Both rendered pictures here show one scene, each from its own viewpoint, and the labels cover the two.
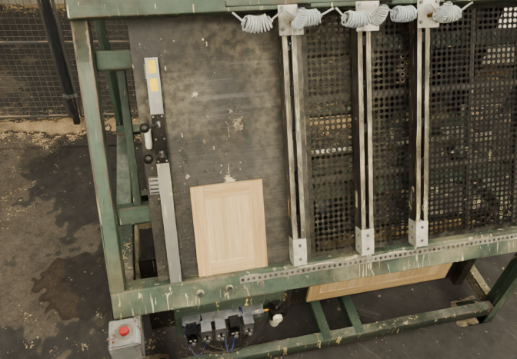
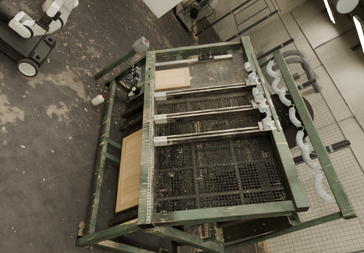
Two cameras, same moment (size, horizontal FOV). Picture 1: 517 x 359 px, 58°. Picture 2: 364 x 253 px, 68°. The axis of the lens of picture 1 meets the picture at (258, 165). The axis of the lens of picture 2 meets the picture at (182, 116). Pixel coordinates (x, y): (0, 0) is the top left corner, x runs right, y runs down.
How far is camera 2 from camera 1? 2.68 m
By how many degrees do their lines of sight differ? 52
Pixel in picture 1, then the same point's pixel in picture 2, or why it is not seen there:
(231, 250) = (163, 78)
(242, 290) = (148, 80)
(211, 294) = (148, 72)
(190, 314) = (141, 69)
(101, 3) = (246, 41)
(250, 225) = (172, 83)
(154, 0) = (249, 51)
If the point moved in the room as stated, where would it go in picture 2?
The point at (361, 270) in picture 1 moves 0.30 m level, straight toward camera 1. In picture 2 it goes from (146, 117) to (131, 92)
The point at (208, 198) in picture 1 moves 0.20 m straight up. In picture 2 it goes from (184, 71) to (197, 63)
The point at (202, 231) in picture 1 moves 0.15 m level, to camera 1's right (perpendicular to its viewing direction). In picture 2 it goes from (172, 71) to (170, 77)
